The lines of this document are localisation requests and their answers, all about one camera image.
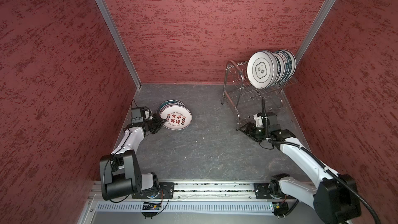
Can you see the white plate black quatrefoil emblem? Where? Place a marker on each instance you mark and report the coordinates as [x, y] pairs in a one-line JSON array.
[[261, 69]]

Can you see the white plate red black characters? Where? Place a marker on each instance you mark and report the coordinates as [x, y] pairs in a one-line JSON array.
[[177, 117]]

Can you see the patterned plate green rim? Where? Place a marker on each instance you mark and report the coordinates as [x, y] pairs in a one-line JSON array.
[[286, 64]]

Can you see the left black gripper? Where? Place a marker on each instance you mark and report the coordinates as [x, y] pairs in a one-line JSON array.
[[160, 121]]

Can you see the right aluminium corner post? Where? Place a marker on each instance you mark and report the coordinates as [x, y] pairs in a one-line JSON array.
[[315, 26]]

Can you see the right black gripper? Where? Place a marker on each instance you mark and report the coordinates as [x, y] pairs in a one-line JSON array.
[[249, 130]]

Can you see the small circuit board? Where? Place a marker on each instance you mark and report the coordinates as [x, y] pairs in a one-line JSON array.
[[152, 207], [280, 209]]

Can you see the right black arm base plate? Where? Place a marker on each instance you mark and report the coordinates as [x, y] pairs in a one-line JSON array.
[[262, 192]]

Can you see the aluminium mounting rail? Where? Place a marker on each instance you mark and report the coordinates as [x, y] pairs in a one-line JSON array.
[[214, 190]]

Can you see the white plate green red rim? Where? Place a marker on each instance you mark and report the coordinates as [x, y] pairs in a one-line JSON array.
[[167, 103]]

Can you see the aluminium corner post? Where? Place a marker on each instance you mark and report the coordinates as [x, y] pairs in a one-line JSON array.
[[119, 42], [315, 26]]

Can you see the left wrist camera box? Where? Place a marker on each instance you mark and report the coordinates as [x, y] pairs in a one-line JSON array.
[[140, 114]]

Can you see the right small circuit board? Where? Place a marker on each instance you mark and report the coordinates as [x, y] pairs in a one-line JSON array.
[[280, 209]]

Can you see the chrome wire dish rack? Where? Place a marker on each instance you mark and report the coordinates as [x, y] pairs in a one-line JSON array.
[[244, 99]]

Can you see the left aluminium corner post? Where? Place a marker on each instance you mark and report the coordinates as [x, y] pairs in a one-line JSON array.
[[119, 42]]

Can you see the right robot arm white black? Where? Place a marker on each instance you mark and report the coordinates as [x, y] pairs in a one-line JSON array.
[[332, 195]]

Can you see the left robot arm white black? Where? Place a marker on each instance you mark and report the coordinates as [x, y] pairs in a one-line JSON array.
[[120, 171]]

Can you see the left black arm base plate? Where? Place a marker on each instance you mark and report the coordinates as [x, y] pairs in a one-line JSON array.
[[165, 191]]

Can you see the left small circuit board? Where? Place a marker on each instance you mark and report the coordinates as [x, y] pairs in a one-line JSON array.
[[152, 207]]

